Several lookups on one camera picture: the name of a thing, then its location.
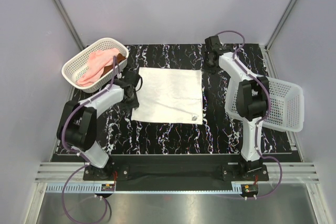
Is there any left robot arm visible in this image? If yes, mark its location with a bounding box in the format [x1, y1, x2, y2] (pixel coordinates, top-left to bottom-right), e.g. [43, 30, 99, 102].
[56, 71, 143, 180]

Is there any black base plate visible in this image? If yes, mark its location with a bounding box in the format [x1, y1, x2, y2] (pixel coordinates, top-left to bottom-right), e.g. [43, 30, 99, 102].
[83, 154, 269, 193]

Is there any left controller board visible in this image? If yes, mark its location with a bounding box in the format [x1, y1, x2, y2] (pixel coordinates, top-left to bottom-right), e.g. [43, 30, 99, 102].
[101, 182, 116, 192]

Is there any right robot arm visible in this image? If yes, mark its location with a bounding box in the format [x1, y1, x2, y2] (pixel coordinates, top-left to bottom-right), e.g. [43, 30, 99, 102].
[204, 35, 270, 180]

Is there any white perforated basket right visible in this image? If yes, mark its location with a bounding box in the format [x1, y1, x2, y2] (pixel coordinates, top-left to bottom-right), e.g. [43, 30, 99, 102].
[225, 76, 305, 132]

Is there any controller board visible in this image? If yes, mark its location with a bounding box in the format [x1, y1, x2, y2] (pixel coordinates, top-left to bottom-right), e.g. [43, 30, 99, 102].
[241, 184, 259, 197]
[101, 182, 116, 192]

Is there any white towel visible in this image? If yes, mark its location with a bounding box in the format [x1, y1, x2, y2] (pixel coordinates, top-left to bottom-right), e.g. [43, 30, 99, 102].
[131, 67, 203, 125]

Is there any white perforated basket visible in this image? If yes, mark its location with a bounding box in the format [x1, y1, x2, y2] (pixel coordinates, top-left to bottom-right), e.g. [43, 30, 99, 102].
[61, 38, 129, 93]
[225, 76, 305, 132]

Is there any white perforated basket left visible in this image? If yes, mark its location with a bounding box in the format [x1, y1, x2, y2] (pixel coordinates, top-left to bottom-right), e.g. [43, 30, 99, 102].
[61, 38, 129, 93]

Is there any brown towel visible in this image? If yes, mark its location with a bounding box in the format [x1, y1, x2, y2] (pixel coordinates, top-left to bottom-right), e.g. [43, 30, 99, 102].
[101, 53, 126, 77]

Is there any pink towel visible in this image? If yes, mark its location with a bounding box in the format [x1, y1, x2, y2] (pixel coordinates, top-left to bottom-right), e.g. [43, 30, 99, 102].
[76, 48, 120, 87]

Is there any right controller board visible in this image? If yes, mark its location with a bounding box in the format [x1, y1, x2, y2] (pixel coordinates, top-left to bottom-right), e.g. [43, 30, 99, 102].
[241, 184, 259, 197]

